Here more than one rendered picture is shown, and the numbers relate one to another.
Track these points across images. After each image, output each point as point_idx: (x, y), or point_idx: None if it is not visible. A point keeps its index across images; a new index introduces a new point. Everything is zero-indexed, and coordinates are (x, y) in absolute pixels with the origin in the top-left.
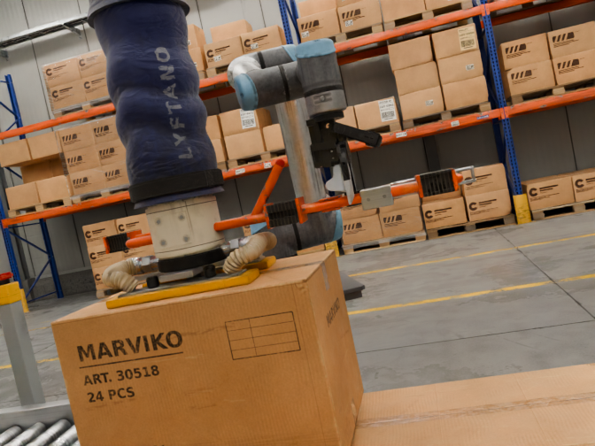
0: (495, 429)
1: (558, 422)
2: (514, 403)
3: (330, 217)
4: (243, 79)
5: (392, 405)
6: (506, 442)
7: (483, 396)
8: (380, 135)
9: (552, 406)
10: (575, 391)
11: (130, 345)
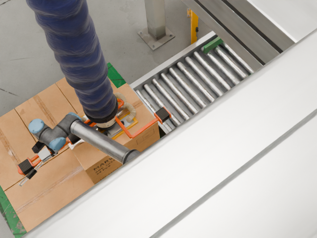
0: (42, 179)
1: (28, 189)
2: (43, 196)
3: None
4: (68, 113)
5: (79, 181)
6: (37, 174)
7: (54, 197)
8: (31, 148)
9: (32, 197)
10: (28, 209)
11: None
